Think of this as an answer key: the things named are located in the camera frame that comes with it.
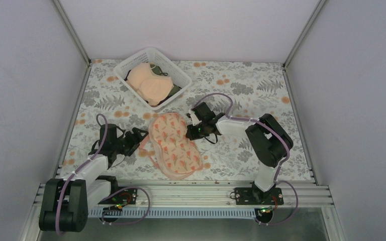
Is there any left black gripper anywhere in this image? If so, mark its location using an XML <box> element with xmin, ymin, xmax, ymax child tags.
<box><xmin>113</xmin><ymin>128</ymin><xmax>148</xmax><ymax>156</ymax></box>

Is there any peach floral mesh laundry bag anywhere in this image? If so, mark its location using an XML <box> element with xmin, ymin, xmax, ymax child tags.
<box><xmin>139</xmin><ymin>112</ymin><xmax>204</xmax><ymax>180</ymax></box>

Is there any peach orange bra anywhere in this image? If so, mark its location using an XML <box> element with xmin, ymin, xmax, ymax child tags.
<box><xmin>126</xmin><ymin>62</ymin><xmax>174</xmax><ymax>106</ymax></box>

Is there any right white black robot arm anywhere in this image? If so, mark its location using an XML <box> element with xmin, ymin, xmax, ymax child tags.
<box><xmin>185</xmin><ymin>102</ymin><xmax>294</xmax><ymax>204</ymax></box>

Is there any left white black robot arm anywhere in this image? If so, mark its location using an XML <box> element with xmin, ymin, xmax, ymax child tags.
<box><xmin>39</xmin><ymin>124</ymin><xmax>149</xmax><ymax>233</ymax></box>

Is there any green bra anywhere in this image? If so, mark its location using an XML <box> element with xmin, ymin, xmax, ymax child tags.
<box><xmin>146</xmin><ymin>63</ymin><xmax>180</xmax><ymax>102</ymax></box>

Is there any floral patterned table mat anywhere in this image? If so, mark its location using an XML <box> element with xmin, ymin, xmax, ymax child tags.
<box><xmin>61</xmin><ymin>59</ymin><xmax>312</xmax><ymax>181</ymax></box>

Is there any white plastic basket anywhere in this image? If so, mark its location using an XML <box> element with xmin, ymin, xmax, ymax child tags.
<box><xmin>113</xmin><ymin>47</ymin><xmax>192</xmax><ymax>110</ymax></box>

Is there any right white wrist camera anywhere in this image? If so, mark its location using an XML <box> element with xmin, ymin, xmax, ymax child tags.
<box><xmin>187</xmin><ymin>110</ymin><xmax>201</xmax><ymax>126</ymax></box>

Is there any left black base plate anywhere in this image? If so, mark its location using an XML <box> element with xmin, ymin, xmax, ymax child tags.
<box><xmin>100</xmin><ymin>187</ymin><xmax>138</xmax><ymax>206</ymax></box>

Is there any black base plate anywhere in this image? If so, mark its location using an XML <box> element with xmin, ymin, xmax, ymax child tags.
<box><xmin>234</xmin><ymin>186</ymin><xmax>284</xmax><ymax>205</ymax></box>
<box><xmin>100</xmin><ymin>187</ymin><xmax>138</xmax><ymax>206</ymax></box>

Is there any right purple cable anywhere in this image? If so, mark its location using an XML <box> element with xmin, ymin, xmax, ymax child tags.
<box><xmin>192</xmin><ymin>93</ymin><xmax>300</xmax><ymax>227</ymax></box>

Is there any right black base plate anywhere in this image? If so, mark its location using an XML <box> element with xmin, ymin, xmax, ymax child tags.
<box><xmin>234</xmin><ymin>186</ymin><xmax>284</xmax><ymax>205</ymax></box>

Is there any white slotted cable duct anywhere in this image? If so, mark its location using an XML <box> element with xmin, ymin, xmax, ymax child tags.
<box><xmin>105</xmin><ymin>207</ymin><xmax>256</xmax><ymax>219</ymax></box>

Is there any aluminium rail frame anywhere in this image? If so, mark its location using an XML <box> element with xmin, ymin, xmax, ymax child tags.
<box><xmin>33</xmin><ymin>166</ymin><xmax>334</xmax><ymax>208</ymax></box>

